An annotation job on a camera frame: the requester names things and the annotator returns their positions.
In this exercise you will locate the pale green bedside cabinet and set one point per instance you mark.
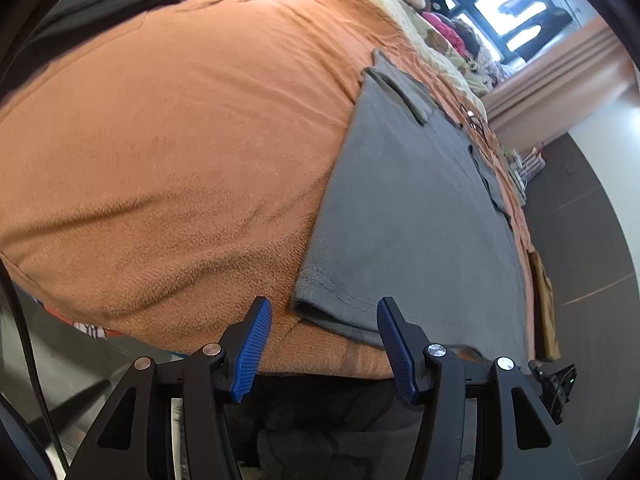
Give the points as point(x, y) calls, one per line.
point(515, 180)

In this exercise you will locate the black printed t-shirt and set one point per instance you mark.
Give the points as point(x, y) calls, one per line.
point(100, 5)

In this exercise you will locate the orange blanket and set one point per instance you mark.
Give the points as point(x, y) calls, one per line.
point(150, 160)

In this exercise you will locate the grey t-shirt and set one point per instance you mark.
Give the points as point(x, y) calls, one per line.
point(415, 210)

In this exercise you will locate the pink curtain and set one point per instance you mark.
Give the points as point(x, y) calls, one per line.
point(560, 85)

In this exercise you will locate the black framed window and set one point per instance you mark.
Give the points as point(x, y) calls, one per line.
point(500, 10)

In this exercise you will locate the floral clothes pile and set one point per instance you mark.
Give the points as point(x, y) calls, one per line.
point(475, 65)

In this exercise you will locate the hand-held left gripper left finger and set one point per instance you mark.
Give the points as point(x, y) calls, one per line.
point(252, 352)

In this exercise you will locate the cream duvet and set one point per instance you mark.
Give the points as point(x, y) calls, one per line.
point(400, 17)

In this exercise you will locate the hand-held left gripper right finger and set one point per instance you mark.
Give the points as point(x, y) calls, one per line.
point(397, 355)

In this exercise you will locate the pink cloth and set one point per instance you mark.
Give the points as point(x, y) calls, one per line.
point(442, 27)

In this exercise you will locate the brown folded shirt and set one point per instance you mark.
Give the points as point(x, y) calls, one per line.
point(545, 305)

